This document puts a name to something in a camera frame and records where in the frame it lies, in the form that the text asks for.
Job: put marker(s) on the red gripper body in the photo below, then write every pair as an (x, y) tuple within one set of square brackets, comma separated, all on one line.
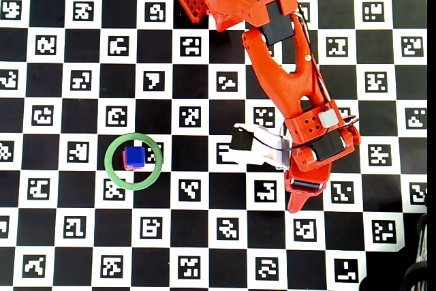
[(305, 185)]

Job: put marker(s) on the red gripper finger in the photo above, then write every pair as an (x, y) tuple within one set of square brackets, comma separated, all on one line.
[(297, 202)]

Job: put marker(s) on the blue cube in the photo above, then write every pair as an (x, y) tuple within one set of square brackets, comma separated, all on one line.
[(135, 155)]

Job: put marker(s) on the red cube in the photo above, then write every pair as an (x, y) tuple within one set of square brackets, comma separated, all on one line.
[(126, 165)]

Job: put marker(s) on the red robot arm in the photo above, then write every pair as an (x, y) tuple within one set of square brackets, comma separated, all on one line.
[(282, 76)]

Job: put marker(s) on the black white marker board mat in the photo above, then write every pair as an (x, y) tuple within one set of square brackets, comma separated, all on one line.
[(204, 236)]

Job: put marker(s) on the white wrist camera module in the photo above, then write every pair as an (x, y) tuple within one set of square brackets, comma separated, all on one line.
[(259, 151)]

